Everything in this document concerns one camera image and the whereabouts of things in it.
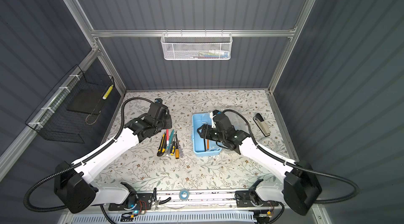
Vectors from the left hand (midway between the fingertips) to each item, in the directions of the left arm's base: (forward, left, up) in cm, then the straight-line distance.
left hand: (168, 118), depth 81 cm
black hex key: (-7, -19, -19) cm, 27 cm away
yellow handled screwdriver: (-9, -3, -18) cm, 20 cm away
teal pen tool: (-2, +2, -18) cm, 18 cm away
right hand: (-7, -17, -3) cm, 19 cm away
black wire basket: (-1, +45, +8) cm, 46 cm away
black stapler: (+3, -55, -15) cm, 57 cm away
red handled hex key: (-1, +3, -18) cm, 18 cm away
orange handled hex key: (-6, -21, -19) cm, 29 cm away
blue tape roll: (-32, -7, -21) cm, 39 cm away
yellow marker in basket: (+13, +31, +8) cm, 35 cm away
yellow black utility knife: (-6, +6, -19) cm, 21 cm away
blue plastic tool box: (-8, -18, -19) cm, 27 cm away
